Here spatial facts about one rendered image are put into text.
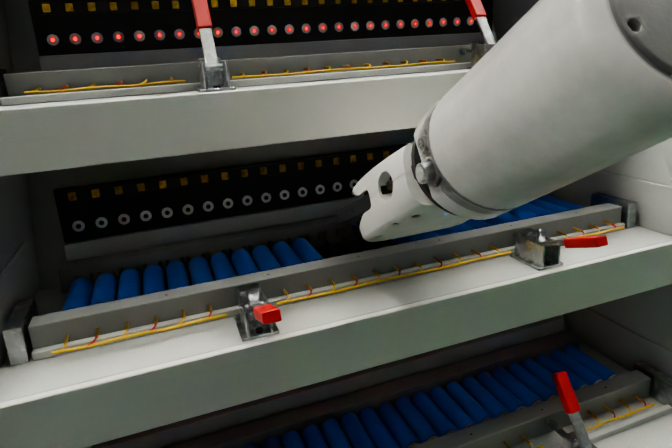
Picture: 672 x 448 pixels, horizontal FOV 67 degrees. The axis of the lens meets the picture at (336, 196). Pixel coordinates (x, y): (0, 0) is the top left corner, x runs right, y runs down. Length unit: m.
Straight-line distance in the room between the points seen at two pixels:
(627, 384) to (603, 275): 0.15
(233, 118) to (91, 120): 0.10
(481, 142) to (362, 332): 0.20
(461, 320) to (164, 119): 0.29
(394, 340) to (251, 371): 0.12
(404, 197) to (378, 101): 0.13
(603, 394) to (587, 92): 0.44
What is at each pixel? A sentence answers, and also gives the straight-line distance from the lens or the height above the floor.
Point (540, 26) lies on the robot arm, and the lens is 0.24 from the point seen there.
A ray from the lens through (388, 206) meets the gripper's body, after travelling 0.36.
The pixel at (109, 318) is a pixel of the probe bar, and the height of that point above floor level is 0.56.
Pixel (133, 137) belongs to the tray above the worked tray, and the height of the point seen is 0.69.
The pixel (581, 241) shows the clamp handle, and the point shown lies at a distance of 0.46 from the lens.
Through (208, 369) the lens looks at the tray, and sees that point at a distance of 0.39.
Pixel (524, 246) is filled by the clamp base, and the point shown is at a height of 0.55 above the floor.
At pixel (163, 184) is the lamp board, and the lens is 0.53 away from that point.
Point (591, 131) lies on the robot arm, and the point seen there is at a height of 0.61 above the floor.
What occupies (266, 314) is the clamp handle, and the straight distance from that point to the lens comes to 0.33.
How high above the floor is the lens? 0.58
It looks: 6 degrees up
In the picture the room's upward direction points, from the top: 11 degrees counter-clockwise
